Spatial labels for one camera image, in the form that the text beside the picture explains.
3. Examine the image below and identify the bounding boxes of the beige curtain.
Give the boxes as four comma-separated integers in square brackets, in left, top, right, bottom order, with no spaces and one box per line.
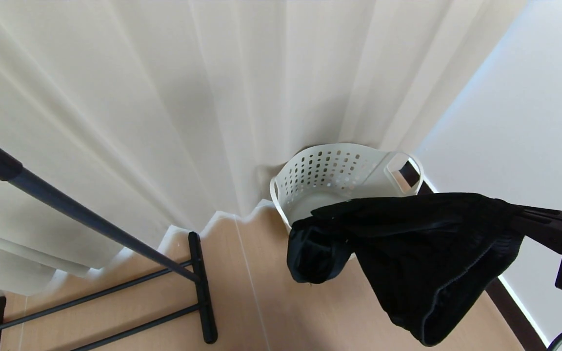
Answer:
[0,0,528,295]

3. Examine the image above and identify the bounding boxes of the black clothes rack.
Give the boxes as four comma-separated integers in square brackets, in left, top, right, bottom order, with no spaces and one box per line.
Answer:
[0,119,218,351]

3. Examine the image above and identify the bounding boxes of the black shorts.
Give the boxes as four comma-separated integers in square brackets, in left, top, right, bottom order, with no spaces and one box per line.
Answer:
[310,193,525,347]

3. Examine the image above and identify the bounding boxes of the white laundry basket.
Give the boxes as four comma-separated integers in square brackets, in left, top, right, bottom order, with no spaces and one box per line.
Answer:
[269,143,424,232]

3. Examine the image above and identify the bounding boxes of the heap of clothes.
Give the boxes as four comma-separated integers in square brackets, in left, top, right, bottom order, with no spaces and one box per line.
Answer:
[287,217,355,284]

